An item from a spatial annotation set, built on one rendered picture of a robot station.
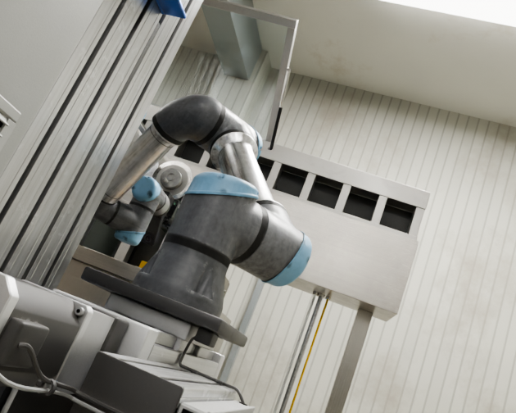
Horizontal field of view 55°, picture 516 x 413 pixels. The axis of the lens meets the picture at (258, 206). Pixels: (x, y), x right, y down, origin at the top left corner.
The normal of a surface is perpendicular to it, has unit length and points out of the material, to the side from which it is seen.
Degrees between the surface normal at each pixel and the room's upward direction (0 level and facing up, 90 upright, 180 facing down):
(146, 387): 90
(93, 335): 90
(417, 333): 90
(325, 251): 90
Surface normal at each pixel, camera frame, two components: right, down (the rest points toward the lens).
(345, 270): -0.07, -0.33
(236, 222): 0.62, 0.04
